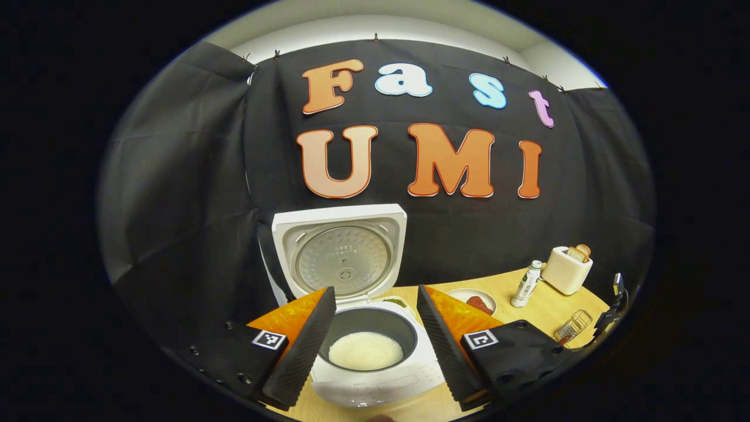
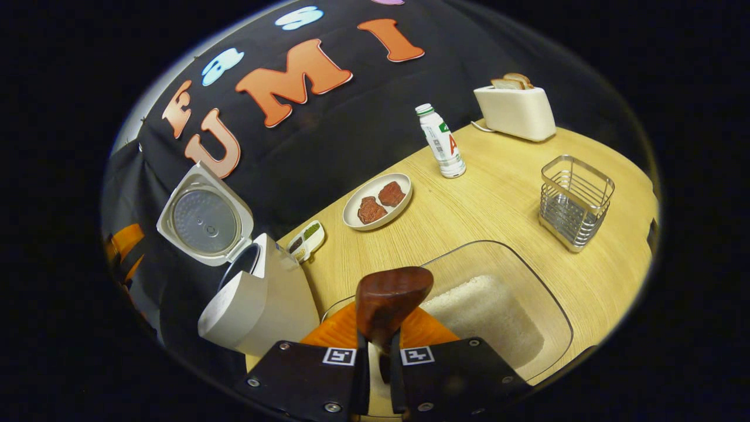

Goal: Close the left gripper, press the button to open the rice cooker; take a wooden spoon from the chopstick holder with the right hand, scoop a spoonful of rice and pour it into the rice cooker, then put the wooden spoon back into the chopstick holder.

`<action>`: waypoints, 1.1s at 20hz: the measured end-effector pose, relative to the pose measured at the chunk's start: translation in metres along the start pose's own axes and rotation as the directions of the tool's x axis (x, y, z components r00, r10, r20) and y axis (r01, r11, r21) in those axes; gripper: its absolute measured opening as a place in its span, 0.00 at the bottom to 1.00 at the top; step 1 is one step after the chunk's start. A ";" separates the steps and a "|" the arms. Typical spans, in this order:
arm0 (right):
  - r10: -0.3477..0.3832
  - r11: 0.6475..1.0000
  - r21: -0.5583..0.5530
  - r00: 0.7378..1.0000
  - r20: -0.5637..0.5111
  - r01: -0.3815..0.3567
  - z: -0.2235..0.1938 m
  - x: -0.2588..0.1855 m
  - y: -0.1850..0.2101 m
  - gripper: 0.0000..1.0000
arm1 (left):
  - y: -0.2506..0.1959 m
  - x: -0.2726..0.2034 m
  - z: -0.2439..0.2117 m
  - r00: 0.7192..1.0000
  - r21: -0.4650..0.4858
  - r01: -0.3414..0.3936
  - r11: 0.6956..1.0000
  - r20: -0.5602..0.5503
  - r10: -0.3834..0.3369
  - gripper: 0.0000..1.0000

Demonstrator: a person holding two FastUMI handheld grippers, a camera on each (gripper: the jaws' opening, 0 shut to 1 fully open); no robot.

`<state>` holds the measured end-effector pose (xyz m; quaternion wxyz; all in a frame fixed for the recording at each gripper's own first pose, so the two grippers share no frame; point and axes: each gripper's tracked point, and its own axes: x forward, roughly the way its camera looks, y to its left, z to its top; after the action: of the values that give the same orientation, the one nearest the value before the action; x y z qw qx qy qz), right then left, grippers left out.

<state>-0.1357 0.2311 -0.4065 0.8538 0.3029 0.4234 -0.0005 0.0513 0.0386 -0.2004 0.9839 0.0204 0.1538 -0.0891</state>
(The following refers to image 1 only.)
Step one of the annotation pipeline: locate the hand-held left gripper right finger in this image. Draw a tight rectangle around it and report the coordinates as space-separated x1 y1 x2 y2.
417 285 578 411

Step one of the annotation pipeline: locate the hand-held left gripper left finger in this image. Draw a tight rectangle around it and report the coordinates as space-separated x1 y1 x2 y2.
167 287 337 410

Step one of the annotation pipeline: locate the white rice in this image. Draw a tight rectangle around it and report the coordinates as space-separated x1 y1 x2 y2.
328 332 405 371

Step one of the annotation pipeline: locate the white rice cooker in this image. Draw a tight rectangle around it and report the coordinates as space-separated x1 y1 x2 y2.
271 204 446 409

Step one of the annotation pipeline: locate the white plate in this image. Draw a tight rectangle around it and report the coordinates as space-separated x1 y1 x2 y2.
446 288 497 317

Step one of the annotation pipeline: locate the white toaster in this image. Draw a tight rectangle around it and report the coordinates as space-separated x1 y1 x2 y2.
541 246 594 295

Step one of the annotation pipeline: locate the white condiment dish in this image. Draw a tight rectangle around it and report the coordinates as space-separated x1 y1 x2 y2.
381 295 418 314

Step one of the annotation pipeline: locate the white green-label bottle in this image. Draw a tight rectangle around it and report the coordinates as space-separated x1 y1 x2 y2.
511 260 543 308

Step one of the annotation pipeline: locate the black backdrop cloth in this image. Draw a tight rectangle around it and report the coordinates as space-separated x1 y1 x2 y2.
98 39 656 346

